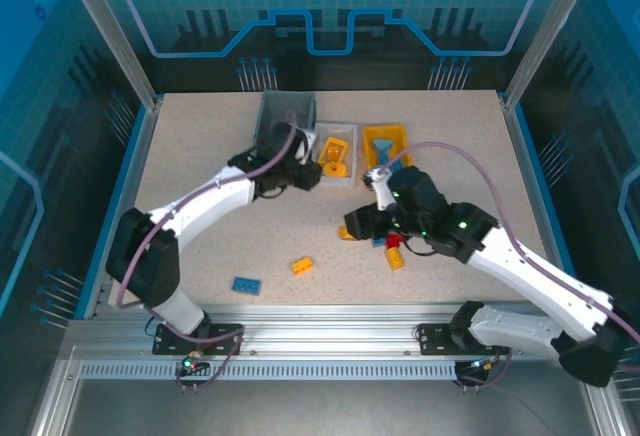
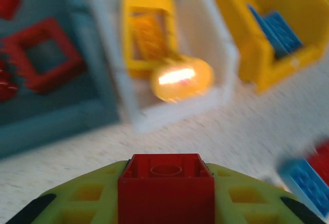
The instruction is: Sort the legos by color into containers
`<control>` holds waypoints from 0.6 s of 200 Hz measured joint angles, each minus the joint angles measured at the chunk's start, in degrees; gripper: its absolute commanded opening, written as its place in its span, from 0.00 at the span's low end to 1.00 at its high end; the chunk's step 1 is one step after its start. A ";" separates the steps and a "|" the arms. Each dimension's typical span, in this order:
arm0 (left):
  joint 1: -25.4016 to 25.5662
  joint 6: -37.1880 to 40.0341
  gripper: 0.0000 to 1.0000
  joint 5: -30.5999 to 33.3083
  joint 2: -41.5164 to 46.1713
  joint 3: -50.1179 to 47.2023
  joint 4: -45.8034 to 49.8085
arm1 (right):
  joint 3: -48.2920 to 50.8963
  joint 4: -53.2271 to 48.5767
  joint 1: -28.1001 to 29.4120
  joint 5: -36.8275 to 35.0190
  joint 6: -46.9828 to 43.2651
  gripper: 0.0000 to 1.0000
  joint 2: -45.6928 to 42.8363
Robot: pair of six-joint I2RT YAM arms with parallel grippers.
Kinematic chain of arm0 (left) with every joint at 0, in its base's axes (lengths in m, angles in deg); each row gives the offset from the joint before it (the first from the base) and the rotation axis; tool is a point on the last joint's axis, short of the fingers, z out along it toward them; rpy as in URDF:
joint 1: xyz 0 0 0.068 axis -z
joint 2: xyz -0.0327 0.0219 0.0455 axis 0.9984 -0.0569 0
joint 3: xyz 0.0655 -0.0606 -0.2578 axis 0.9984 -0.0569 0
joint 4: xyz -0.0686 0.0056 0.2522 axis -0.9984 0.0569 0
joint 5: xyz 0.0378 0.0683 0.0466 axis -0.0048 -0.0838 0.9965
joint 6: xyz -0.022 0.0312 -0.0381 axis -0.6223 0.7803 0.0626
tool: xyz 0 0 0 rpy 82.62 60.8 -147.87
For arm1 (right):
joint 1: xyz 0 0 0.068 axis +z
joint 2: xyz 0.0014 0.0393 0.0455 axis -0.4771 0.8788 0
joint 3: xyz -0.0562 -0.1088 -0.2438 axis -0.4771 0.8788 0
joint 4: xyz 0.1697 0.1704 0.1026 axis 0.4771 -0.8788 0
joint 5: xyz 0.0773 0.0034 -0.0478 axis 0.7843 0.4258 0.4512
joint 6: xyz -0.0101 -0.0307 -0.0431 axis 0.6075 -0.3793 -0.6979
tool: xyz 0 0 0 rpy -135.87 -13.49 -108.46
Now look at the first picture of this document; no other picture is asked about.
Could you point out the red lego brick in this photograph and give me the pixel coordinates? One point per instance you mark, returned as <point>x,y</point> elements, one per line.
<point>393,240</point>

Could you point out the yellow lego window frame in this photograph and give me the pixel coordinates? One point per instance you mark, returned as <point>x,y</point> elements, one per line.
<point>325,156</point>

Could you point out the yellow round lego piece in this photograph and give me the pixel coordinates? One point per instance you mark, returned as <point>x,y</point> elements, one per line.
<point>341,172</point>

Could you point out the grey plastic bin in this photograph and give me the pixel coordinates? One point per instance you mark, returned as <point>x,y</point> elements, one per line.
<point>290,106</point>

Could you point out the yellow plastic bin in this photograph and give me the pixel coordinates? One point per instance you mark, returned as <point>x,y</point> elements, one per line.
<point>402,136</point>

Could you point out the white plastic bin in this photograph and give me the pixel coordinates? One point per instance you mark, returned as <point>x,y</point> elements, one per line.
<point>348,132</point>

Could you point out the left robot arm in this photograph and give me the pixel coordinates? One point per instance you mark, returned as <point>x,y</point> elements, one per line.
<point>210,196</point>

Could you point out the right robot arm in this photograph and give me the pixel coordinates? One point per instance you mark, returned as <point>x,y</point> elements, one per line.
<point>530,276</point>

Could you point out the yellow studded lego brick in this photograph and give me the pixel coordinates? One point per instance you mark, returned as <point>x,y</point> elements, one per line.
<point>345,232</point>

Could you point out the small yellow lego brick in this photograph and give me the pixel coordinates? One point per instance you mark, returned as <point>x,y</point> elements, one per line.
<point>302,266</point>

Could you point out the long blue lego plate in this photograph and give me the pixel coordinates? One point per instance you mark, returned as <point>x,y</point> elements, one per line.
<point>246,286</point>

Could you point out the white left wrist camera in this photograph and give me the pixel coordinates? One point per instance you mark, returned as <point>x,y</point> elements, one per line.
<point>309,141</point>

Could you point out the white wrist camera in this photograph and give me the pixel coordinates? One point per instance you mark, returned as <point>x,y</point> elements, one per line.
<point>382,193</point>
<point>309,141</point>

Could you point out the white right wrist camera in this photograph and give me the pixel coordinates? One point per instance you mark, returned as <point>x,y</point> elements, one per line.
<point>382,193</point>

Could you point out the blue table side rail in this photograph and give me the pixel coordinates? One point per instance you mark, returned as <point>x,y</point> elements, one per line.
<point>542,181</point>
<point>125,176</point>

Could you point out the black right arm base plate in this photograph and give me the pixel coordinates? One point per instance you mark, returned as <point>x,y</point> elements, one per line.
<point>435,340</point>

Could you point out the aluminium table frame rail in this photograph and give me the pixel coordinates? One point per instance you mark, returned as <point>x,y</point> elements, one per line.
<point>325,331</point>

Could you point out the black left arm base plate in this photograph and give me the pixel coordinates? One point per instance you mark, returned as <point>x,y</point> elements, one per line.
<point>225,340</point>

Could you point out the aluminium frame post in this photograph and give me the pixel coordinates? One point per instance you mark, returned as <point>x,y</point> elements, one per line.
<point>110,31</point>
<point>550,31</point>

